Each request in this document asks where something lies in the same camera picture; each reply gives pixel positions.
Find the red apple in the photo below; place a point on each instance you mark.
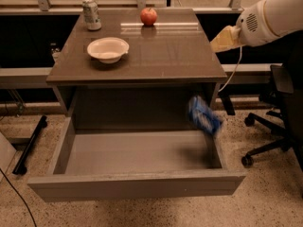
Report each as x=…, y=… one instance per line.
x=148, y=16

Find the blue pepsi can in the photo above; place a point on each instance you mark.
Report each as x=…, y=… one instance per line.
x=202, y=117

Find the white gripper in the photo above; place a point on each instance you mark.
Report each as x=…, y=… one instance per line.
x=251, y=28

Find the grey cabinet with counter top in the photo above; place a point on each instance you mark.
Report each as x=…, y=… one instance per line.
x=175, y=49

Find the metal window railing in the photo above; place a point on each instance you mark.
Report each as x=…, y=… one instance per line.
x=132, y=0

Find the open grey top drawer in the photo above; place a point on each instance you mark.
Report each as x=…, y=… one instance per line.
x=101, y=157

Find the white paper bowl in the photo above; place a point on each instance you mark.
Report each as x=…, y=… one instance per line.
x=108, y=50

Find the black floor bar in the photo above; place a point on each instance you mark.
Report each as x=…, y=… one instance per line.
x=20, y=168

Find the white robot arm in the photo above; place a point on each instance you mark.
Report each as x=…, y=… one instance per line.
x=284, y=16

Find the silver green soda can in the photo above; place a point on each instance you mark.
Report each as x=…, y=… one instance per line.
x=90, y=13

